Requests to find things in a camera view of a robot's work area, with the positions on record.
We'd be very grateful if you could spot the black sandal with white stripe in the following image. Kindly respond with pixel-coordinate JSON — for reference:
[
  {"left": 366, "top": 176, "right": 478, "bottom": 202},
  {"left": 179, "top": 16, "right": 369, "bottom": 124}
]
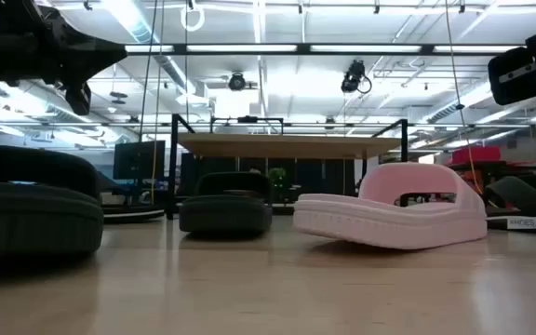
[
  {"left": 481, "top": 175, "right": 536, "bottom": 236},
  {"left": 100, "top": 203, "right": 166, "bottom": 223}
]

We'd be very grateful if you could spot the wooden shelf with black frame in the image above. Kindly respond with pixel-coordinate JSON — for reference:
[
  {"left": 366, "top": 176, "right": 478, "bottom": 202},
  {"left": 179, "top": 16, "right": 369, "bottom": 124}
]
[{"left": 165, "top": 114, "right": 409, "bottom": 221}]

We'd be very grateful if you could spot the black ceiling camera with cable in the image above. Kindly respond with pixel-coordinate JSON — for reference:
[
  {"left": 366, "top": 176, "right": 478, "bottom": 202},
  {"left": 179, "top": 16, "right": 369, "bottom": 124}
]
[{"left": 340, "top": 59, "right": 373, "bottom": 96}]

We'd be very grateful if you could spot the yellow hanging cable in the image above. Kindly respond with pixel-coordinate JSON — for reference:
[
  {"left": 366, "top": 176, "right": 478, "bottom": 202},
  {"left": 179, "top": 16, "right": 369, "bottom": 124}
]
[
  {"left": 443, "top": 0, "right": 484, "bottom": 194},
  {"left": 150, "top": 60, "right": 165, "bottom": 207}
]

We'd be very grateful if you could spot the black hanging cable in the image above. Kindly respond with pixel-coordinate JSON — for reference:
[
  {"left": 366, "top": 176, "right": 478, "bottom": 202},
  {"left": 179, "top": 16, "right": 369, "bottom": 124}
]
[{"left": 138, "top": 0, "right": 159, "bottom": 143}]

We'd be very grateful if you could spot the red box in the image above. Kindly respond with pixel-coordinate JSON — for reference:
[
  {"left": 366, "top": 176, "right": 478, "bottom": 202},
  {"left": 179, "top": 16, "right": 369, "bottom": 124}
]
[{"left": 450, "top": 145, "right": 503, "bottom": 166}]

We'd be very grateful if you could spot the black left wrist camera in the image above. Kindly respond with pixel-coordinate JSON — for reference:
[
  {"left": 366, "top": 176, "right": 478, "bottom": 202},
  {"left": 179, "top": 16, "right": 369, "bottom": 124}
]
[{"left": 64, "top": 82, "right": 93, "bottom": 117}]

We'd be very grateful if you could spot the white hanging ring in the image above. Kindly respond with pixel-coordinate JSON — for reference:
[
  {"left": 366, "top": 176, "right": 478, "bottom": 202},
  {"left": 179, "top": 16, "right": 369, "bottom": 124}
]
[{"left": 180, "top": 3, "right": 207, "bottom": 34}]

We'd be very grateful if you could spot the pink foam slide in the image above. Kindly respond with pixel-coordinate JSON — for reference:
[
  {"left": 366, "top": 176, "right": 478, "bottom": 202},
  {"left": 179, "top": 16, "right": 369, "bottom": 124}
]
[{"left": 292, "top": 161, "right": 489, "bottom": 251}]

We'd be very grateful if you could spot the green potted plant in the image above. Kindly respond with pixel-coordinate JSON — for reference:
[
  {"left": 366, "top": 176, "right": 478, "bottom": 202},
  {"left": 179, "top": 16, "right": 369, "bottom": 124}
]
[{"left": 267, "top": 167, "right": 288, "bottom": 188}]

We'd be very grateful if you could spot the black computer monitor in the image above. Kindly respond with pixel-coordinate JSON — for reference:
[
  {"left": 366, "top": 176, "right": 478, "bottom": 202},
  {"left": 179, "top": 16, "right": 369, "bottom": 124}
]
[{"left": 113, "top": 141, "right": 167, "bottom": 181}]

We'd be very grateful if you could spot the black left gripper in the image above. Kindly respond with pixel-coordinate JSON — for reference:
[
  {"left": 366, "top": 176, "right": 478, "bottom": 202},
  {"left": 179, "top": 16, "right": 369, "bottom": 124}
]
[{"left": 11, "top": 0, "right": 128, "bottom": 89}]

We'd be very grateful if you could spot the black round ceiling camera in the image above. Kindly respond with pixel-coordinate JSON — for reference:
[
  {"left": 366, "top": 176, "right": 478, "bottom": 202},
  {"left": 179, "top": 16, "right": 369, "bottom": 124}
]
[{"left": 227, "top": 71, "right": 248, "bottom": 93}]

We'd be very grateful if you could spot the black foam slide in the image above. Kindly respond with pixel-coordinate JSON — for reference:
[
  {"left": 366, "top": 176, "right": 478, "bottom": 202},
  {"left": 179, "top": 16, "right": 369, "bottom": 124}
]
[
  {"left": 0, "top": 143, "right": 105, "bottom": 258},
  {"left": 178, "top": 170, "right": 275, "bottom": 235}
]

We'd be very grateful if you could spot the black background table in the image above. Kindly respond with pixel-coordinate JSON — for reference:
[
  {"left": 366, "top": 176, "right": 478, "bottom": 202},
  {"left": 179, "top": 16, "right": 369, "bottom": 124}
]
[{"left": 447, "top": 160, "right": 536, "bottom": 188}]

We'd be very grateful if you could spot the black overhead frame beam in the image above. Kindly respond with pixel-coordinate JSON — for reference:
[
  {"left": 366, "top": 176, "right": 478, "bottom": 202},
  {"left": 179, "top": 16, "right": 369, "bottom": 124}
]
[{"left": 123, "top": 43, "right": 528, "bottom": 58}]

